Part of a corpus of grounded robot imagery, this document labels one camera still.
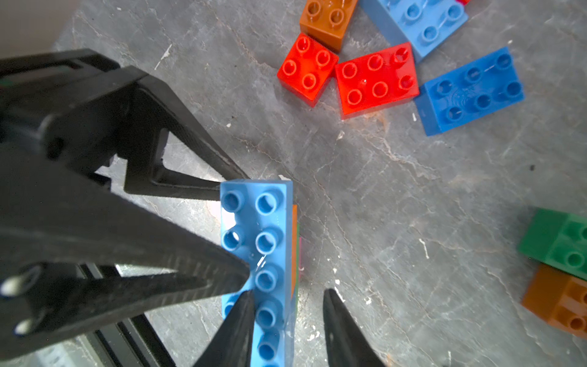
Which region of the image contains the green lego brick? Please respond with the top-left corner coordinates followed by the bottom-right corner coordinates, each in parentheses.
top-left (518, 208), bottom-right (586, 280)

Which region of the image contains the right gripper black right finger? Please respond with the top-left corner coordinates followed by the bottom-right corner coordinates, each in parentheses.
top-left (323, 288), bottom-right (385, 367)

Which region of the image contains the orange lego brick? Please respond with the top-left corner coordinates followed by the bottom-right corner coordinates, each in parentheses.
top-left (291, 205), bottom-right (299, 301)

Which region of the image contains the red lego brick long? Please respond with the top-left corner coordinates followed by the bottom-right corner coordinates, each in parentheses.
top-left (335, 42), bottom-right (420, 120)

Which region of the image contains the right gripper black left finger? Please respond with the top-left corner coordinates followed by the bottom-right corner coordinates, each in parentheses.
top-left (194, 291), bottom-right (255, 367)

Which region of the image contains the light blue long lego brick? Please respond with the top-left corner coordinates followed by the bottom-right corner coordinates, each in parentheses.
top-left (359, 0), bottom-right (469, 64)

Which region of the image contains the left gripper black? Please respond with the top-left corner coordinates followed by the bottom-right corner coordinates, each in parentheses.
top-left (1, 49), bottom-right (249, 360)

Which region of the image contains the small brown lego brick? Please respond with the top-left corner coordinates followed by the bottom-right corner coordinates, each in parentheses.
top-left (521, 264), bottom-right (586, 339)

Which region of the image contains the blue lego brick stacked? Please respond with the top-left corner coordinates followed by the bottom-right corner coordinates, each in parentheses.
top-left (414, 47), bottom-right (525, 136)

